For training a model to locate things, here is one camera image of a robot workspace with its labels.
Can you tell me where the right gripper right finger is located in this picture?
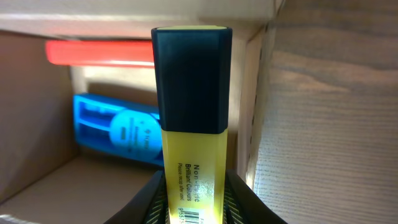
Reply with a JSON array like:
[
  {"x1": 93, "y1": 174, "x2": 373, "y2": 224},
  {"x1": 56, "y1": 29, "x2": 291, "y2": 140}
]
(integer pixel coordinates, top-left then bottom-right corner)
[{"x1": 223, "y1": 170, "x2": 287, "y2": 224}]

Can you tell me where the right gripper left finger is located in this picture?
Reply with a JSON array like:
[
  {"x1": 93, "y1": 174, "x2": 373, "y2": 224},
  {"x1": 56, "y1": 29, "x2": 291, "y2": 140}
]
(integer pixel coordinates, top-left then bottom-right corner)
[{"x1": 104, "y1": 170, "x2": 170, "y2": 224}]

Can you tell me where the cardboard box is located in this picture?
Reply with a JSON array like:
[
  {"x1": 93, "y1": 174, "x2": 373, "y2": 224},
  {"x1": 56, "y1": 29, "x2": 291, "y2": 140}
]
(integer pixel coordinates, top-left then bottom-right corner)
[{"x1": 1, "y1": 0, "x2": 283, "y2": 223}]

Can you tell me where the yellow highlighter with dark cap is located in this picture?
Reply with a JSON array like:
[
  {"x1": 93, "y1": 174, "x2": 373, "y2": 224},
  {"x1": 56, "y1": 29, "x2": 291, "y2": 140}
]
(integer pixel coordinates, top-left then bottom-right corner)
[{"x1": 151, "y1": 26, "x2": 233, "y2": 223}]

